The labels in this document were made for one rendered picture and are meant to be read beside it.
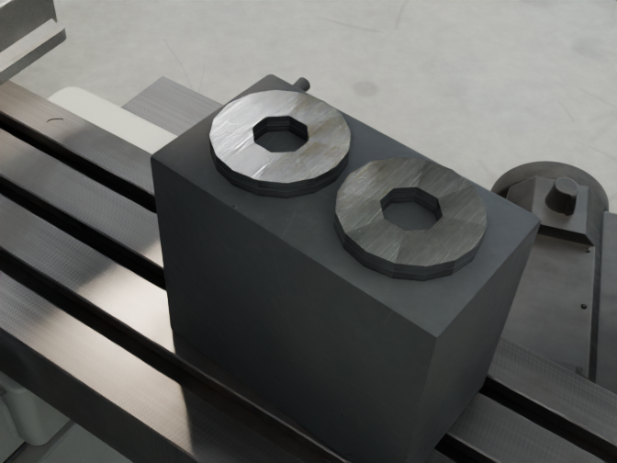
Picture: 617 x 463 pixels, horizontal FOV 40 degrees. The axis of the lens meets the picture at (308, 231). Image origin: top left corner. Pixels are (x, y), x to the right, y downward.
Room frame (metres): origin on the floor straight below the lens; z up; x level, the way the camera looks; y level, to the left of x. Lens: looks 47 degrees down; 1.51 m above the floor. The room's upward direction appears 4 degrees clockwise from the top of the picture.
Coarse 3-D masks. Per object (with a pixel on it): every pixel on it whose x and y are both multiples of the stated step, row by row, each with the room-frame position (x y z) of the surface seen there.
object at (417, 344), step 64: (192, 128) 0.43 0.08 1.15; (256, 128) 0.42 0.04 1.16; (320, 128) 0.42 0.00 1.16; (192, 192) 0.38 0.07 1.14; (256, 192) 0.37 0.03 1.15; (320, 192) 0.38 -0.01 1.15; (384, 192) 0.37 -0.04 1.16; (448, 192) 0.37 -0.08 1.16; (192, 256) 0.38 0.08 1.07; (256, 256) 0.35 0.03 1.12; (320, 256) 0.32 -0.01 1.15; (384, 256) 0.32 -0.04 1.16; (448, 256) 0.32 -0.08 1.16; (512, 256) 0.34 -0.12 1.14; (192, 320) 0.38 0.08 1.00; (256, 320) 0.35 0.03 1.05; (320, 320) 0.32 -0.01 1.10; (384, 320) 0.29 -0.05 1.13; (448, 320) 0.28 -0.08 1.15; (256, 384) 0.35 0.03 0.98; (320, 384) 0.31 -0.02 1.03; (384, 384) 0.29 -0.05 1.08; (448, 384) 0.30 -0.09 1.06; (384, 448) 0.28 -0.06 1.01
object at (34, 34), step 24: (0, 0) 0.74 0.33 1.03; (24, 0) 0.76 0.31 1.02; (48, 0) 0.79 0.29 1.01; (0, 24) 0.73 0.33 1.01; (24, 24) 0.75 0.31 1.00; (48, 24) 0.78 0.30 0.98; (0, 48) 0.72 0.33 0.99; (24, 48) 0.74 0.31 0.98; (48, 48) 0.76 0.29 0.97; (0, 72) 0.70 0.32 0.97
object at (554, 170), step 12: (516, 168) 1.05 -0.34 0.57; (528, 168) 1.04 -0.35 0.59; (540, 168) 1.03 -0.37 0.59; (552, 168) 1.03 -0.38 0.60; (564, 168) 1.03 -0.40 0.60; (576, 168) 1.04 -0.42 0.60; (504, 180) 1.04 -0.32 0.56; (516, 180) 1.02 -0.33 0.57; (576, 180) 1.01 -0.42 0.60; (588, 180) 1.02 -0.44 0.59; (504, 192) 1.02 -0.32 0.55; (600, 192) 1.01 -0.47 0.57
